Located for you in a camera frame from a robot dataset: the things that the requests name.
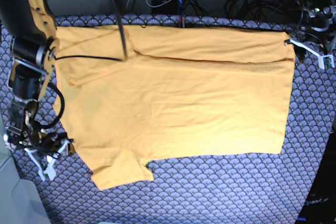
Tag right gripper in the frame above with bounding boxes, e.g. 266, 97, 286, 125
3, 126, 75, 182

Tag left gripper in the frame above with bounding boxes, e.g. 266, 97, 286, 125
284, 6, 335, 69

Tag yellow T-shirt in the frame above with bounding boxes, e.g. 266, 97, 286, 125
26, 0, 296, 191

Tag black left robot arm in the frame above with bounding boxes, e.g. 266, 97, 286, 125
288, 0, 335, 70

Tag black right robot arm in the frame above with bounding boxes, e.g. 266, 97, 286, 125
1, 0, 72, 180

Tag white plastic bin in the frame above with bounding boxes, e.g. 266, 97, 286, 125
1, 122, 50, 223

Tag red and black clamp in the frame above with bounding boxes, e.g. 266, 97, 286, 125
178, 16, 186, 28

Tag blue fan-patterned tablecloth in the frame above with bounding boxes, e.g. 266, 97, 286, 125
0, 14, 336, 224

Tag black OpenArm box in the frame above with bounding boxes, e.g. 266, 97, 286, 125
296, 132, 335, 223

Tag blue clamp handle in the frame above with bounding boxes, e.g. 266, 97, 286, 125
177, 0, 183, 15

